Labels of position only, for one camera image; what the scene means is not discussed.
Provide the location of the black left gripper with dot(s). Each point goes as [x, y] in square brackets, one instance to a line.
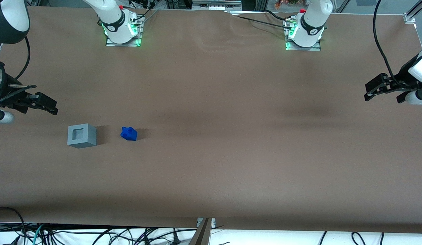
[402, 81]

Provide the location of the grey box with ports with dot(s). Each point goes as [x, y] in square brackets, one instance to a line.
[214, 5]

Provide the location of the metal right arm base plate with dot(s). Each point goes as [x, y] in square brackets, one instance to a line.
[129, 44]

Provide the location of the aluminium frame profile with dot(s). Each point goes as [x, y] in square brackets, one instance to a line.
[410, 17]

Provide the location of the brown table mat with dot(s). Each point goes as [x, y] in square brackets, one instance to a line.
[231, 136]

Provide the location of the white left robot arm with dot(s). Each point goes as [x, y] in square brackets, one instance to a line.
[311, 23]

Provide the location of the silver metal bracket plate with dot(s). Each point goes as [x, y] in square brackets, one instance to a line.
[213, 223]

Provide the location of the grey angled beam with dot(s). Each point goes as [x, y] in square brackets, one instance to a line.
[201, 236]

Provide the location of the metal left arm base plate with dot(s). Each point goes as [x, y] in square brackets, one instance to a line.
[313, 49]

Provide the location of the gray square base block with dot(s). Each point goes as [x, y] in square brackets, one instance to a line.
[90, 136]

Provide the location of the blue plastic part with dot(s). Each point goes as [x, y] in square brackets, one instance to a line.
[129, 134]

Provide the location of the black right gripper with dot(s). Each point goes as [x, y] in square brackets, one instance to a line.
[11, 99]

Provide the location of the orange plastic item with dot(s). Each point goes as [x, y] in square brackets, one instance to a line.
[280, 4]

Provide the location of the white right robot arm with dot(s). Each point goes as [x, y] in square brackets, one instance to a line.
[117, 23]

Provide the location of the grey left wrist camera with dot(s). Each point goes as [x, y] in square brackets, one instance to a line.
[415, 98]

